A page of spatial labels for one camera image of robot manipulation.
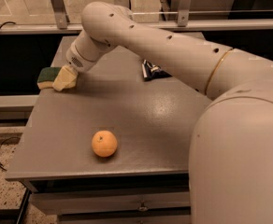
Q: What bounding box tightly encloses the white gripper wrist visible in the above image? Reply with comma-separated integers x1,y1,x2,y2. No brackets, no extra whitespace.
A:
52,31,115,91

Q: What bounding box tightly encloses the green and yellow sponge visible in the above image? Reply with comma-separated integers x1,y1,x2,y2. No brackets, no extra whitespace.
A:
37,67,61,90

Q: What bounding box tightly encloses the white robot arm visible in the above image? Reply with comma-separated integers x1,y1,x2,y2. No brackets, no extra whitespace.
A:
66,2,273,224

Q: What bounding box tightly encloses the orange fruit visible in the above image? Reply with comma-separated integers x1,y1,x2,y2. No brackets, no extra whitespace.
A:
92,131,118,158

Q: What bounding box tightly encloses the blue snack bag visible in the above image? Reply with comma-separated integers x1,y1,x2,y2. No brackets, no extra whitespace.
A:
141,60,170,81

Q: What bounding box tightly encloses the grey cabinet drawer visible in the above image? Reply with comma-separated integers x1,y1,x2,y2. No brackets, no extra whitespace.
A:
30,191,190,215

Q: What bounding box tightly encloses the left metal bracket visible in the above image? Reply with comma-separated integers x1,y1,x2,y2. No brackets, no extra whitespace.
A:
50,0,69,29

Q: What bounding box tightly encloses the metal bracket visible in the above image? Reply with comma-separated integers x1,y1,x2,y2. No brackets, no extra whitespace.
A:
50,0,69,29
177,0,192,27

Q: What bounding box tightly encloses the black cable on floor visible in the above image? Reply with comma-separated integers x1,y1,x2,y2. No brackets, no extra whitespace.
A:
0,136,22,172

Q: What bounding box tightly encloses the right metal bracket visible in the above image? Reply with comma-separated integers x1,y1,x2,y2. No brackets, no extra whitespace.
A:
177,0,192,27

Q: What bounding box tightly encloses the metal window rail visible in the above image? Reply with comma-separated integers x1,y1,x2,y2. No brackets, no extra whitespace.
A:
0,19,273,35

